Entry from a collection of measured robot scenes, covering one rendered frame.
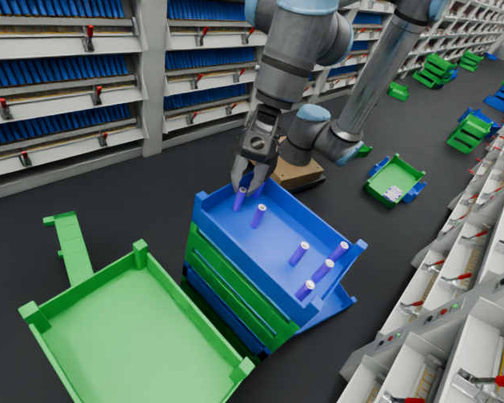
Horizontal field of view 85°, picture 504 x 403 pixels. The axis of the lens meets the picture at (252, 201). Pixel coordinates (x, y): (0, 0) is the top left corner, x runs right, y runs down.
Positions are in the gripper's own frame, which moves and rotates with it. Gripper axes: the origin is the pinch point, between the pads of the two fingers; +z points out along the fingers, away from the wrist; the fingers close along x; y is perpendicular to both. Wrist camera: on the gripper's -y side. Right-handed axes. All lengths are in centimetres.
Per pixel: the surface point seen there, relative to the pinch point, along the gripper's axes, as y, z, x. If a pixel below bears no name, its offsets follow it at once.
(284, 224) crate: 2.0, 5.7, -11.7
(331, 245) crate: -0.6, 5.2, -22.8
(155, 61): 61, -8, 48
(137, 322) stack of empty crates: -22.2, 20.3, 10.0
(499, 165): 107, -9, -128
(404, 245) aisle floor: 71, 38, -88
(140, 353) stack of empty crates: -26.5, 21.4, 7.1
